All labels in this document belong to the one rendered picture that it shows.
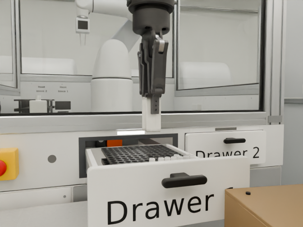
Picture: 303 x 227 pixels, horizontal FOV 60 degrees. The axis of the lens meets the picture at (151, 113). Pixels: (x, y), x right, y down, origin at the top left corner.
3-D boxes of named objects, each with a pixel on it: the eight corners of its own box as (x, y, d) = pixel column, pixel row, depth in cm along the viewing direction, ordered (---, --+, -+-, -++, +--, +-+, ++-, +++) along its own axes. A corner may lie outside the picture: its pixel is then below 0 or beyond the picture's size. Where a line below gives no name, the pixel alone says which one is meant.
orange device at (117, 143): (122, 147, 112) (122, 134, 111) (96, 148, 108) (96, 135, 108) (120, 145, 116) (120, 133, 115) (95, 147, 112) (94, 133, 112)
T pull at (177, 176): (208, 184, 41) (208, 175, 41) (163, 189, 39) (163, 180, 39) (197, 178, 45) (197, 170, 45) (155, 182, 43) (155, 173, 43)
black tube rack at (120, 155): (196, 191, 56) (197, 161, 56) (115, 201, 51) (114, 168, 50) (161, 166, 77) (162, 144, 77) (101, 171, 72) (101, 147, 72)
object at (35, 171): (282, 165, 93) (284, 124, 92) (-62, 197, 62) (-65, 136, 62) (177, 132, 183) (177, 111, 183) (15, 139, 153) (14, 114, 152)
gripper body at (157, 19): (128, 17, 55) (128, 61, 56) (138, 3, 47) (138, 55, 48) (161, 20, 58) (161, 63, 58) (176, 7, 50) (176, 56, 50)
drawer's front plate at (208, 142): (265, 163, 88) (266, 130, 88) (187, 170, 80) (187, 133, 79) (262, 161, 90) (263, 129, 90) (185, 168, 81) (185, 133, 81)
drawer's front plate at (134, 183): (249, 215, 49) (250, 156, 48) (88, 240, 40) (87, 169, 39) (243, 211, 50) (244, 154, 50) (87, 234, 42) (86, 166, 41)
